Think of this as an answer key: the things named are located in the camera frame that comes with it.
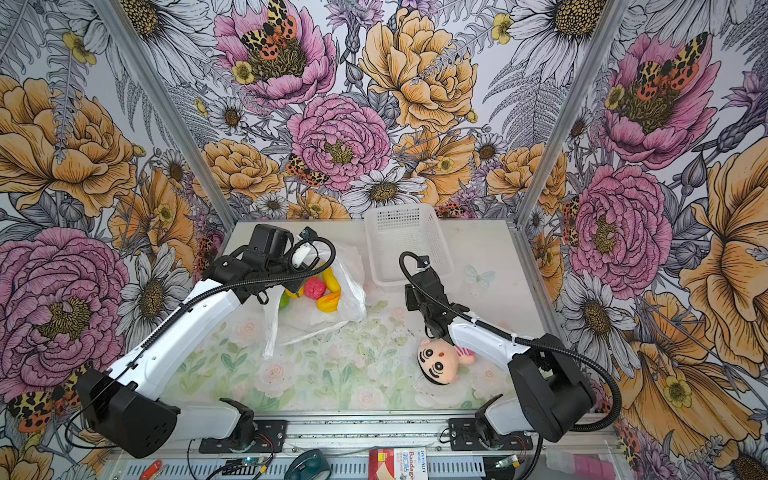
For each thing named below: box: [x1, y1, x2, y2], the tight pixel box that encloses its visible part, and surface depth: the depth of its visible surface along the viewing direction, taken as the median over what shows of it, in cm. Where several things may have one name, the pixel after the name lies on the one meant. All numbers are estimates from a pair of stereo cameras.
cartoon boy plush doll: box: [417, 338, 475, 385], surface depth 81 cm
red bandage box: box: [368, 447, 429, 480], surface depth 69 cm
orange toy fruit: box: [316, 291, 341, 313], surface depth 97 cm
